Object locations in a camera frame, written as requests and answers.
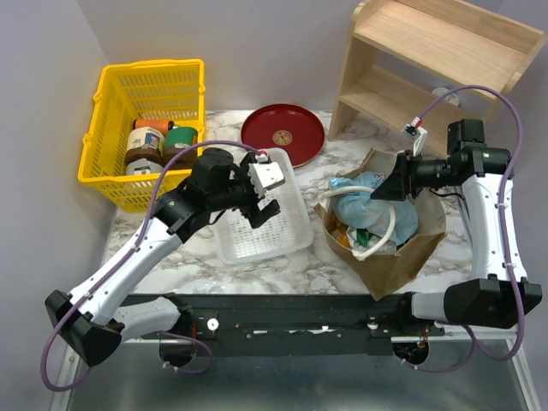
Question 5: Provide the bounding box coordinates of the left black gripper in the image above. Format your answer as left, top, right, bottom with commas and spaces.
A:
208, 153, 281, 229

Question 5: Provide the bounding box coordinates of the light blue plastic grocery bag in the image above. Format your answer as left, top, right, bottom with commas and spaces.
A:
328, 171, 419, 246

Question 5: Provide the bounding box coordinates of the white plastic perforated basket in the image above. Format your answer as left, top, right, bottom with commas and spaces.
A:
211, 148, 313, 265

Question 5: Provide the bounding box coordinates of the yellow plastic shopping basket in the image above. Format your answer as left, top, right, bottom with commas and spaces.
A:
78, 59, 206, 211

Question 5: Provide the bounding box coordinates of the wooden shelf unit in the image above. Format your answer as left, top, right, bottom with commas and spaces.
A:
327, 1, 547, 157

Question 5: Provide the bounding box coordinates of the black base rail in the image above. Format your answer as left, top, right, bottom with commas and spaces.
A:
123, 293, 462, 357

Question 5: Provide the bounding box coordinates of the green snack packet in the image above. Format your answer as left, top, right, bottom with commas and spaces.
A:
346, 227, 396, 253

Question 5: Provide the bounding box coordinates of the orange capped bottle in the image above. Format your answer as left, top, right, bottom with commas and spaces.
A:
133, 118, 175, 134

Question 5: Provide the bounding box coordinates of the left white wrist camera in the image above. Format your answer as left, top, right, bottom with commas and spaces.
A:
248, 153, 285, 199

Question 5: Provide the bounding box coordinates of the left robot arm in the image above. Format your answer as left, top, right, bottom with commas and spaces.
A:
45, 148, 285, 367

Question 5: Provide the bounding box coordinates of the red round tray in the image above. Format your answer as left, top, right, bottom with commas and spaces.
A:
241, 104, 325, 168

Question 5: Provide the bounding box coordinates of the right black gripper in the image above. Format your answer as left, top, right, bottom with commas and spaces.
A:
370, 150, 457, 201

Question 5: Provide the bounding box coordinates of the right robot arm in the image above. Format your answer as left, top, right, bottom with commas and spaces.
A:
372, 119, 543, 336

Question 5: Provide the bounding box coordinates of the green lidded brown jar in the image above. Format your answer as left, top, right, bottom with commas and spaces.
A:
163, 127, 198, 170

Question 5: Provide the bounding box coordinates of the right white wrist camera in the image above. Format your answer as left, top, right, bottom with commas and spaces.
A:
402, 116, 428, 156

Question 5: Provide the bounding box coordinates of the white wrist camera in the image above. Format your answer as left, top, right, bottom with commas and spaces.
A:
402, 116, 428, 156
248, 153, 285, 199

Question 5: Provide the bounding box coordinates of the grey white packaged item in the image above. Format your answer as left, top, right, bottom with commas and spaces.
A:
126, 158, 164, 176

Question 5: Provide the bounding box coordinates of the white round wall fixture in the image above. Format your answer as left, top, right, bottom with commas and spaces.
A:
432, 86, 461, 107

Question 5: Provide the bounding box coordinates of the brown paper bag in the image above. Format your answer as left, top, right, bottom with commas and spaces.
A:
314, 146, 449, 301

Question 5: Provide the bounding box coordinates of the orange packaged food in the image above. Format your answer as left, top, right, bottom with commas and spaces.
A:
329, 223, 350, 248

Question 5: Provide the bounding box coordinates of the white labelled brown jar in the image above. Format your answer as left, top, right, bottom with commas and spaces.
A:
124, 128, 165, 165

